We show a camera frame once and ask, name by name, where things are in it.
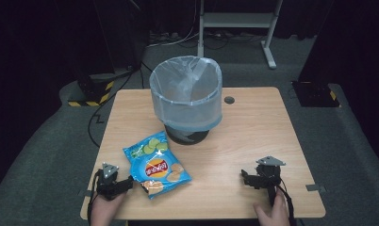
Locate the black base with hazard stripes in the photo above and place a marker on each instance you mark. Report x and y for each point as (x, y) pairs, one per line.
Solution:
(95, 91)
(315, 94)

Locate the trash bin with plastic liner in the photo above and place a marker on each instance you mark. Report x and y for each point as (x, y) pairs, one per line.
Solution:
(184, 106)

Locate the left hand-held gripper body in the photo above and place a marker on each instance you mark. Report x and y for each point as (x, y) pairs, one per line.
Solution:
(108, 183)

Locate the grey tape piece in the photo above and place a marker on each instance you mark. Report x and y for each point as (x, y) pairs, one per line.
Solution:
(85, 193)
(315, 188)

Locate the white metal stand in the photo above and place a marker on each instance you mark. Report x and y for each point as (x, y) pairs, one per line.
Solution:
(238, 20)

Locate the person's right hand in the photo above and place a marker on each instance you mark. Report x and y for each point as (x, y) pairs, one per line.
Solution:
(274, 212)

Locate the dark round table grommet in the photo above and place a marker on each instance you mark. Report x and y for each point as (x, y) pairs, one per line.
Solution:
(229, 100)

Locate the black trash bin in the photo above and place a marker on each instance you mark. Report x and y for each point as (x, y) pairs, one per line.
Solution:
(187, 138)

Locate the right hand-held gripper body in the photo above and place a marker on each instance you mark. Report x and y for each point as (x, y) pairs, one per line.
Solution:
(268, 175)

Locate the person's left hand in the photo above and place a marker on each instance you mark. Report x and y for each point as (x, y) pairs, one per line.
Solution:
(104, 210)

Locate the blue potato chip bag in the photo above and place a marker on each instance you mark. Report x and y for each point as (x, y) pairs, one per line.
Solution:
(153, 163)

